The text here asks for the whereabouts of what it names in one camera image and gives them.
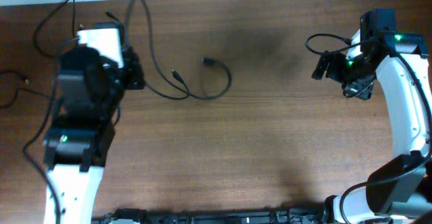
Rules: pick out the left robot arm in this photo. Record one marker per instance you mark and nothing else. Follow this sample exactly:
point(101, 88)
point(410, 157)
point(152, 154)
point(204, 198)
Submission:
point(93, 77)

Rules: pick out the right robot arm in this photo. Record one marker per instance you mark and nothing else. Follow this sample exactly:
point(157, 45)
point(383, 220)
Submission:
point(379, 53)

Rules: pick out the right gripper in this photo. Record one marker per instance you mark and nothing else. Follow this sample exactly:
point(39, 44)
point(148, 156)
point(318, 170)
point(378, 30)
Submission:
point(360, 89)

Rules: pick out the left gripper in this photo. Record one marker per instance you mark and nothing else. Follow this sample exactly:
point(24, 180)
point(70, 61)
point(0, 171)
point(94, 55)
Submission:
point(133, 67)

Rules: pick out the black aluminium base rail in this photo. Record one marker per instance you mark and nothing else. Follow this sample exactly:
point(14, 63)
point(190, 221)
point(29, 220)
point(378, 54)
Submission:
point(139, 216)

